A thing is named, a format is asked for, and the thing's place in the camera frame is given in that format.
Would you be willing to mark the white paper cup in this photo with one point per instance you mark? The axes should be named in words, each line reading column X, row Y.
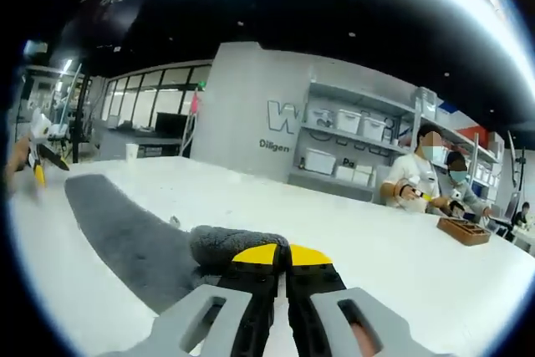
column 132, row 152

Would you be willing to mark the group of white storage boxes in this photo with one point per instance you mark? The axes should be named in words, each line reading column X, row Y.
column 349, row 120

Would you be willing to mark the black metal stand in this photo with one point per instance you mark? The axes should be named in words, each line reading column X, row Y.
column 79, row 123

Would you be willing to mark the grey towel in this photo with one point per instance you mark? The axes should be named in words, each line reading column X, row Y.
column 134, row 240

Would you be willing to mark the grey metal shelf rack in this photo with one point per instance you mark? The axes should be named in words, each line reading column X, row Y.
column 409, row 108

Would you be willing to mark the person's left hand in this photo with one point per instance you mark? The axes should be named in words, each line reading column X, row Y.
column 16, row 162

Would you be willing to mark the green edged light panel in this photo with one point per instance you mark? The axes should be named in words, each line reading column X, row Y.
column 72, row 89

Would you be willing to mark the pink hanging object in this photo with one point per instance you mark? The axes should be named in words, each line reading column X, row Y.
column 195, row 103

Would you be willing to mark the green exit sign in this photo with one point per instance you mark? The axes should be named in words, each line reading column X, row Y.
column 202, row 85

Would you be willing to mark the black monitor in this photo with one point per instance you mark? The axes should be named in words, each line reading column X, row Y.
column 171, row 123

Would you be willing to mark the brown wooden tray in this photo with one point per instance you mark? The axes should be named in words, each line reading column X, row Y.
column 464, row 231

